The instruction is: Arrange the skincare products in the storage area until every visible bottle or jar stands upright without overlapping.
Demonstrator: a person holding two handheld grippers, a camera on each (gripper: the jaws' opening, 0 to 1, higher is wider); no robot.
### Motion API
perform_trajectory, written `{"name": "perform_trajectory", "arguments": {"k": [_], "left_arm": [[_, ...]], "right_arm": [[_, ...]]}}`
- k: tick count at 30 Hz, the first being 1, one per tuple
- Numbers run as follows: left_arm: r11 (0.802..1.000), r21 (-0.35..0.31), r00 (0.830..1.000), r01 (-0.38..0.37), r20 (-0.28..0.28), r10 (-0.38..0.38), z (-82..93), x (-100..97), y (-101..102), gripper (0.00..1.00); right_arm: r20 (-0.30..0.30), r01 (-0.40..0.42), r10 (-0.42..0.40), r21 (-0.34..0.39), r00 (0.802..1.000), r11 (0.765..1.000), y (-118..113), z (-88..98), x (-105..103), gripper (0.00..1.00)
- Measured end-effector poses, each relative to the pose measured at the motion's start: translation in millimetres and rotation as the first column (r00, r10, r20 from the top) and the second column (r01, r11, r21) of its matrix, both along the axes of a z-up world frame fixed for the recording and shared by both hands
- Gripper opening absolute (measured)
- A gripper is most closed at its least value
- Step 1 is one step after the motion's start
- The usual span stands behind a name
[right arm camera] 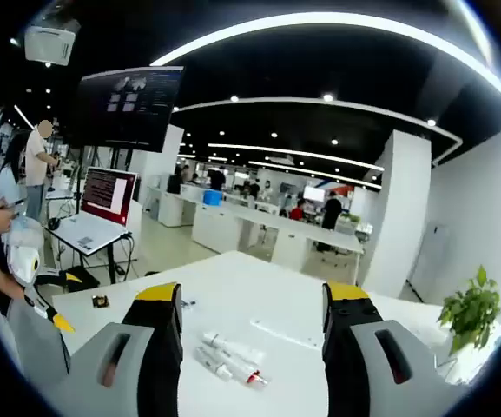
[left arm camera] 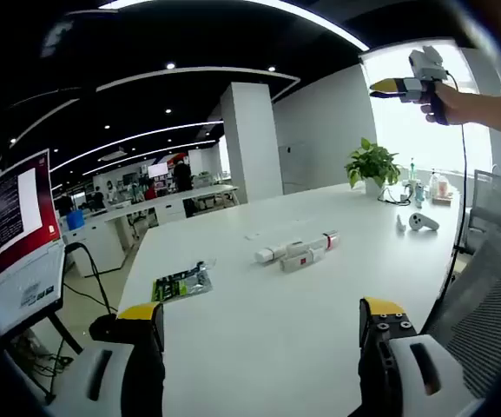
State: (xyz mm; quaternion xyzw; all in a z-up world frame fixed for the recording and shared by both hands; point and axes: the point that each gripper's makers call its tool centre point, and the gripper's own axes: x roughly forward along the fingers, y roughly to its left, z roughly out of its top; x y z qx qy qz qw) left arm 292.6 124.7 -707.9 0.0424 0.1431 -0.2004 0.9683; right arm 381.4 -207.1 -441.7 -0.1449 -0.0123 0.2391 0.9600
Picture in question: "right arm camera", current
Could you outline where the skincare pump bottle red collar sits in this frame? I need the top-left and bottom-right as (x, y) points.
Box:
(214, 362), (273, 391)

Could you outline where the large black display screen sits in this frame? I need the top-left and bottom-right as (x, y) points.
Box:
(69, 65), (185, 154)

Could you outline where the green potted plant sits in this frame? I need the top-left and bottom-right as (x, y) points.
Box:
(438, 265), (501, 360)

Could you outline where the black frame standing desk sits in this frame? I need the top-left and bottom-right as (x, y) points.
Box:
(43, 225), (136, 286)

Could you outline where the white skincare bottle red label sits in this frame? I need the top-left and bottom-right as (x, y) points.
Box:
(194, 345), (236, 382)

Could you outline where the white laptop red screen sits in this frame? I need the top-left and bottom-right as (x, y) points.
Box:
(48, 166), (139, 256)

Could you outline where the white skincare tube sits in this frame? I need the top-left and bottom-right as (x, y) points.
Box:
(201, 330), (263, 367)

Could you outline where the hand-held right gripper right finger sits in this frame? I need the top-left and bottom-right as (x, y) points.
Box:
(321, 281), (468, 417)

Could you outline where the grey mesh office chair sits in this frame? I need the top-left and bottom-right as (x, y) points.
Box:
(6, 299), (72, 379)

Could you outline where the white ceiling projector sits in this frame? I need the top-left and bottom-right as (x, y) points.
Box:
(23, 19), (81, 67)

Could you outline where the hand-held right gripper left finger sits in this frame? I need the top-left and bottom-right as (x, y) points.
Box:
(52, 281), (185, 417)

